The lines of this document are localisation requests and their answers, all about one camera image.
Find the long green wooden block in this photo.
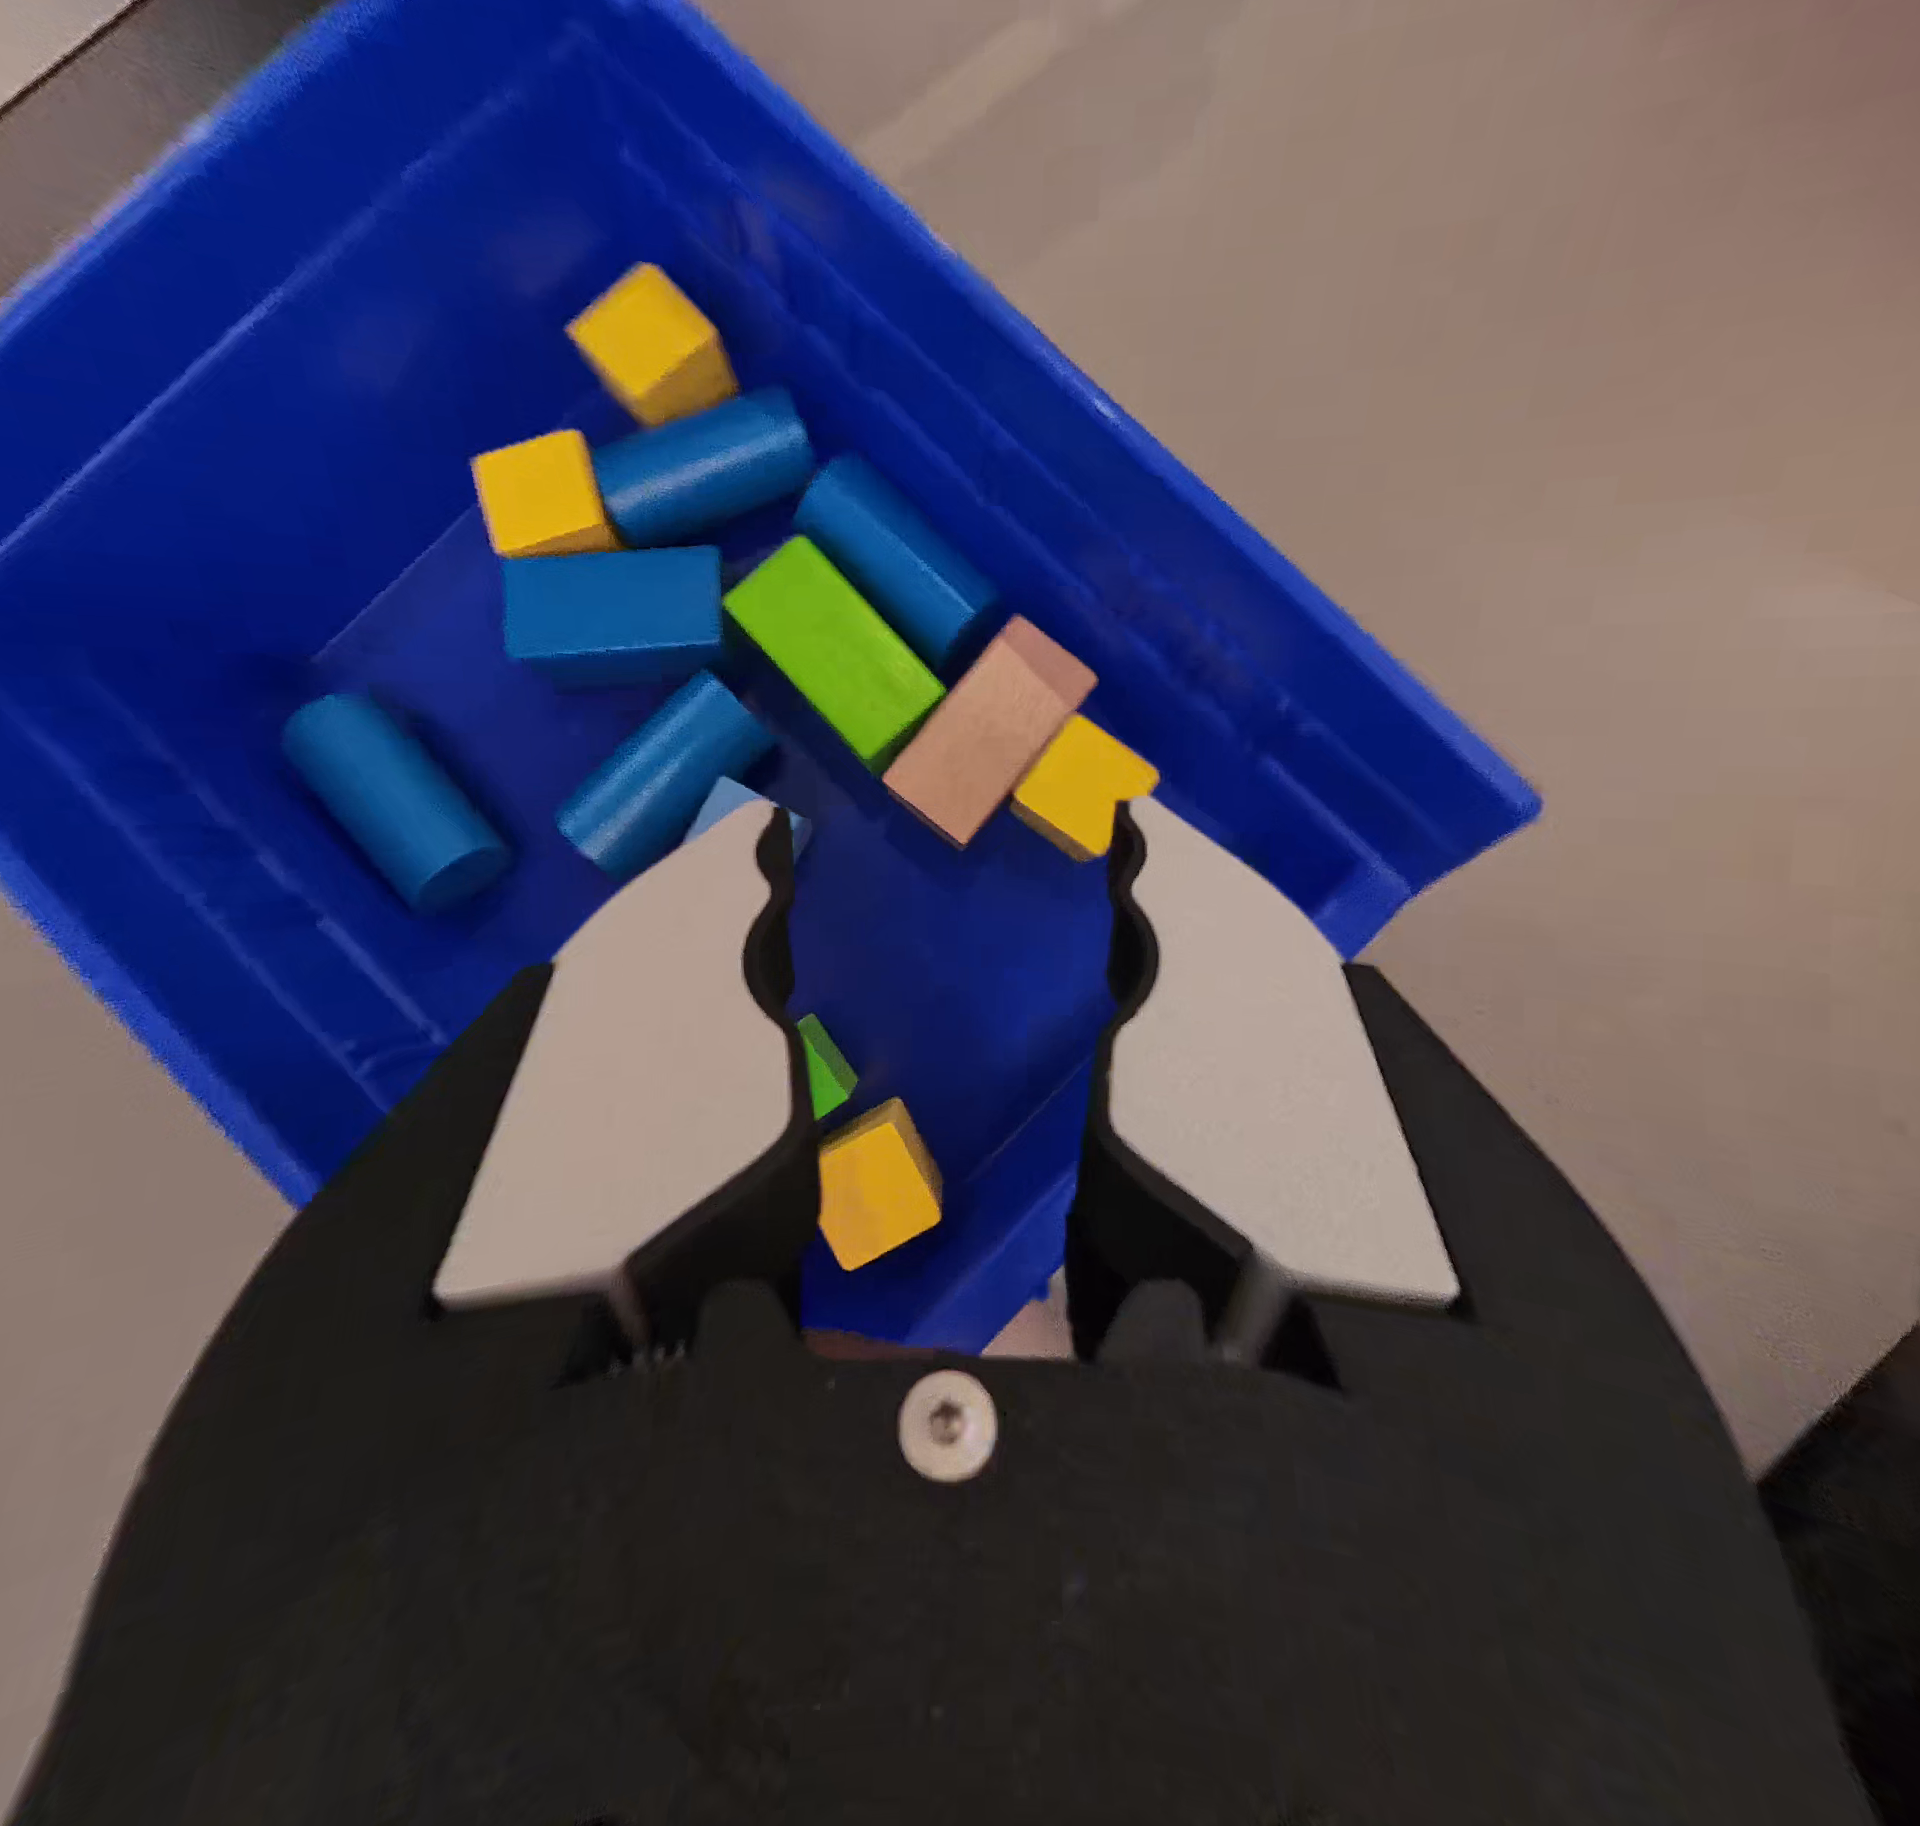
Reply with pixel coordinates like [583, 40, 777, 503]
[723, 534, 950, 772]

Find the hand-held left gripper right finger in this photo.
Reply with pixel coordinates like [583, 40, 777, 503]
[1073, 798, 1466, 1317]

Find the natural wooden block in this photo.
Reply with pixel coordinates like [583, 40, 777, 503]
[881, 617, 1102, 852]

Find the green wooden cube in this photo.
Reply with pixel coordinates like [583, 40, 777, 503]
[792, 1010, 861, 1121]

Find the light blue wooden cube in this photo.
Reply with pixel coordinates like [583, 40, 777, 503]
[688, 778, 811, 861]

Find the blue plastic bin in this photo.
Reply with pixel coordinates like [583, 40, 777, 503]
[0, 0, 1545, 1352]

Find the yellow wooden cube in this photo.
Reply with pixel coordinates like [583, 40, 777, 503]
[1010, 715, 1162, 864]

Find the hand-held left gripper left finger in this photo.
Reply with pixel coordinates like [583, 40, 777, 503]
[435, 798, 821, 1317]

